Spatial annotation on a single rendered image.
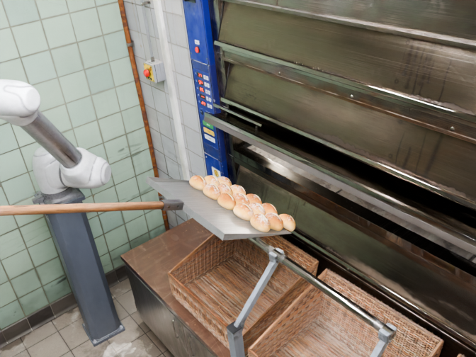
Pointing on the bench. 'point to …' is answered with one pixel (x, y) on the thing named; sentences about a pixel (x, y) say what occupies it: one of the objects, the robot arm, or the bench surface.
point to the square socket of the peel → (172, 205)
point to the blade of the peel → (208, 210)
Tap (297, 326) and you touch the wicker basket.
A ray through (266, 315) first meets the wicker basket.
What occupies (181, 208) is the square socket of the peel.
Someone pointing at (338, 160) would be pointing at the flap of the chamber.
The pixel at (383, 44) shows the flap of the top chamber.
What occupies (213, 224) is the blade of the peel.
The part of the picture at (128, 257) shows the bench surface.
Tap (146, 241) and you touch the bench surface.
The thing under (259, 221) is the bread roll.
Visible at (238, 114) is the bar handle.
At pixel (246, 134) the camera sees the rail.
